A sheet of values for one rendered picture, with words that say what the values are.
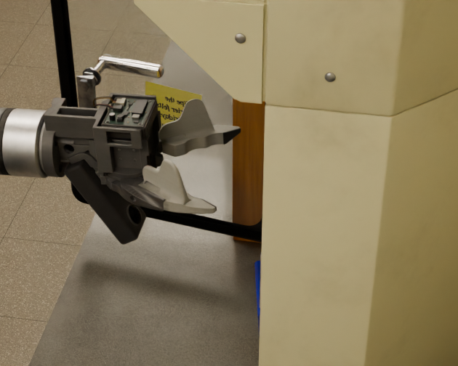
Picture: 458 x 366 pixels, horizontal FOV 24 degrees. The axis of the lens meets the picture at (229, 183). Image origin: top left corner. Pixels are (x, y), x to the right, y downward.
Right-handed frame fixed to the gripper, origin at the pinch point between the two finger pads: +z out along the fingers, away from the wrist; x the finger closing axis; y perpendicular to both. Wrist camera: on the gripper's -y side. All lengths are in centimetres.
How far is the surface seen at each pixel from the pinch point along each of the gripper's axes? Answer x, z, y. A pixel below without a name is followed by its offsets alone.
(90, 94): 19.2, -21.8, -3.2
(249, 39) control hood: -14.1, 5.0, 24.4
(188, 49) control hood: -14.1, -0.3, 23.1
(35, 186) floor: 148, -90, -119
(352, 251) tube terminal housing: -14.0, 14.3, 2.2
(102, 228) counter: 22.2, -23.8, -27.9
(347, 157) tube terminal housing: -14.0, 13.5, 13.0
